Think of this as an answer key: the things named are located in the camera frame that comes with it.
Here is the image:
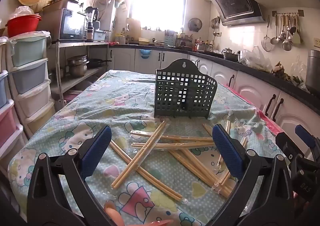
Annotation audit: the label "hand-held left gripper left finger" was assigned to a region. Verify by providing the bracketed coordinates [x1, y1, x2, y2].
[26, 125, 112, 226]

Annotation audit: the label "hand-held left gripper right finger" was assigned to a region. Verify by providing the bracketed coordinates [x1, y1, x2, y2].
[212, 123, 295, 226]

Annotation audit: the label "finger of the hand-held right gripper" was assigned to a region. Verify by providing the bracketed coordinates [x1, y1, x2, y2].
[275, 132, 301, 164]
[294, 124, 320, 160]

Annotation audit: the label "set of chopsticks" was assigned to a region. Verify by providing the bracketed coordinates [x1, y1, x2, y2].
[109, 118, 249, 203]

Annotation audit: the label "green plastic utensil basket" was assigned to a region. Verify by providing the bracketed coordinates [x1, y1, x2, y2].
[154, 58, 218, 119]

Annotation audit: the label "row of hanging kitchen utensils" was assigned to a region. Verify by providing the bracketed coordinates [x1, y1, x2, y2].
[269, 10, 304, 52]

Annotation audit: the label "person's left hand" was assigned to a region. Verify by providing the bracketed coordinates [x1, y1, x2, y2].
[104, 200, 174, 226]

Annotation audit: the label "cartoon cat printed tablecloth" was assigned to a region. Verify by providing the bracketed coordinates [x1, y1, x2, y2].
[7, 70, 288, 226]

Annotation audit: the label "leaf wrapped food pile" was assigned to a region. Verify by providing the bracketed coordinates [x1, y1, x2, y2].
[272, 62, 307, 87]

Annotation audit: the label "large steel canister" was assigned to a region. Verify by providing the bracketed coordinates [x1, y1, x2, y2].
[305, 50, 320, 92]

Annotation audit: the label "steel stockpot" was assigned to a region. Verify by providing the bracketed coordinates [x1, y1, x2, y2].
[67, 55, 90, 77]

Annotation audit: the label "black frying pan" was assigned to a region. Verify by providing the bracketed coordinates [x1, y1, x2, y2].
[87, 58, 112, 68]

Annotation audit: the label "clear plastic bag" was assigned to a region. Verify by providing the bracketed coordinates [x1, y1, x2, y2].
[240, 46, 273, 72]

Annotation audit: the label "steel pot with lid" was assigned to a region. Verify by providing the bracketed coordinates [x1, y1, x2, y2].
[195, 42, 213, 53]
[222, 48, 240, 63]

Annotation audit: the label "pastel plastic drawer tower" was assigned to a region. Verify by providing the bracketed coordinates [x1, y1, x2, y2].
[9, 31, 56, 131]
[0, 37, 24, 159]

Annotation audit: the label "metal shelf rack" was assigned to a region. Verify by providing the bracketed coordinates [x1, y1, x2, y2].
[47, 41, 110, 107]

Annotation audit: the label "blue plastic box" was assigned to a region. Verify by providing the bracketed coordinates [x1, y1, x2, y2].
[94, 29, 110, 42]

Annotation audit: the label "small hanging metal spoons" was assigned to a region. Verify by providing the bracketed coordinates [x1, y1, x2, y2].
[210, 16, 222, 37]

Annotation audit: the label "teal cutlery holder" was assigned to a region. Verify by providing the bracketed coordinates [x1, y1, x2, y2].
[164, 30, 175, 44]

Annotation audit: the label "black microwave oven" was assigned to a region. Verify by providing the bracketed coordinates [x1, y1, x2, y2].
[37, 7, 87, 42]

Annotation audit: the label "blender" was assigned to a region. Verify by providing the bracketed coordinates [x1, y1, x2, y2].
[84, 6, 99, 42]

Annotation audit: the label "red plastic basin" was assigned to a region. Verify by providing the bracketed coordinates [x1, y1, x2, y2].
[5, 15, 42, 38]

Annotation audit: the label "black range hood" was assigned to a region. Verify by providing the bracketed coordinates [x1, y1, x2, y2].
[205, 0, 265, 27]

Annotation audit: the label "white plastic bag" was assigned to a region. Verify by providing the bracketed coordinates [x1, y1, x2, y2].
[12, 6, 34, 17]

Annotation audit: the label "wire mesh skimmer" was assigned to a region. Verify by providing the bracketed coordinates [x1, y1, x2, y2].
[261, 16, 273, 52]

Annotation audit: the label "round wall fan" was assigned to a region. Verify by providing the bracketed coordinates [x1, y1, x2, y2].
[188, 17, 202, 32]

